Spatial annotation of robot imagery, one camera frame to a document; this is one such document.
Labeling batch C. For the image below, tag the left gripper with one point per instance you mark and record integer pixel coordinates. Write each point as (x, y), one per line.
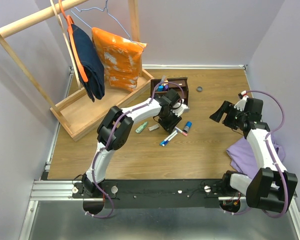
(169, 127)

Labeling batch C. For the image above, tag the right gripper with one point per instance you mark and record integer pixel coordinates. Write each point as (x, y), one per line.
(227, 107)

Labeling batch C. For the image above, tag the purple black highlighter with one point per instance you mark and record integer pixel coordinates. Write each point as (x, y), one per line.
(166, 88)

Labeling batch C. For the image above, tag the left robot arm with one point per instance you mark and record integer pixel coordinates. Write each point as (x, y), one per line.
(116, 127)

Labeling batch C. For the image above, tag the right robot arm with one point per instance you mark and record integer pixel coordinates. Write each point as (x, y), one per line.
(272, 188)

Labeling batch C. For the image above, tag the white pink marker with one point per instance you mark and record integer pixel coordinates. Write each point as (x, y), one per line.
(181, 131)

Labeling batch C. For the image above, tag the white eraser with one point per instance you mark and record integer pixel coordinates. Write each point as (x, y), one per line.
(154, 127)

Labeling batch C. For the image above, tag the blue grey glue stick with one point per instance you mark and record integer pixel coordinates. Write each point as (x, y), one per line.
(187, 127)

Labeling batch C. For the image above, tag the white dark-blue marker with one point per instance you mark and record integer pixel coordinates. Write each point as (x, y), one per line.
(164, 143)

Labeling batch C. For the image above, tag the white blue marker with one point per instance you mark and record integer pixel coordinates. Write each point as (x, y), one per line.
(170, 137)

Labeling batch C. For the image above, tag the green correction tape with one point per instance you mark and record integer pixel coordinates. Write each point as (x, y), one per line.
(141, 127)

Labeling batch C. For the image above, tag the grey round cap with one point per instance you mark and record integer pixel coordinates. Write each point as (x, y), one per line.
(199, 89)

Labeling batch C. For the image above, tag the brown wooden desk organizer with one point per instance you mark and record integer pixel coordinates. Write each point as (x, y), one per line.
(180, 86)

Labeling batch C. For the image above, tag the purple cloth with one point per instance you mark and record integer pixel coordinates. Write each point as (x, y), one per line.
(242, 158)

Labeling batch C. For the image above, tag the orange patterned garment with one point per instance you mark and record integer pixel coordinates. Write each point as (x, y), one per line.
(120, 58)

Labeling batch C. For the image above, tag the wooden clothes rack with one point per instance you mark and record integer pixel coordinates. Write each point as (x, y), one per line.
(76, 113)

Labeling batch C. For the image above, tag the navy blue garment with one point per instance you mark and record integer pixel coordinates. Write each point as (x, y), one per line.
(92, 65)

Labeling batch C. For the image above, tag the beige hanger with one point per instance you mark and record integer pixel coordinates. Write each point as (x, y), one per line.
(67, 45)

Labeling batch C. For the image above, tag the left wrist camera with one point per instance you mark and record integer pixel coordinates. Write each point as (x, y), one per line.
(179, 109)

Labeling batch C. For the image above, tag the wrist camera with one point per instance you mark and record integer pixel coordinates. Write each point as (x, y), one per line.
(240, 105)
(179, 109)

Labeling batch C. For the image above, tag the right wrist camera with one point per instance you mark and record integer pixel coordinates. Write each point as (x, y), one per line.
(240, 105)

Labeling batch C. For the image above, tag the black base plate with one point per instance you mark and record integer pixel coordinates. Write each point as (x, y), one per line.
(154, 193)

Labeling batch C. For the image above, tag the blue wire hanger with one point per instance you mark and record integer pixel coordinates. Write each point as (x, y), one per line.
(112, 16)

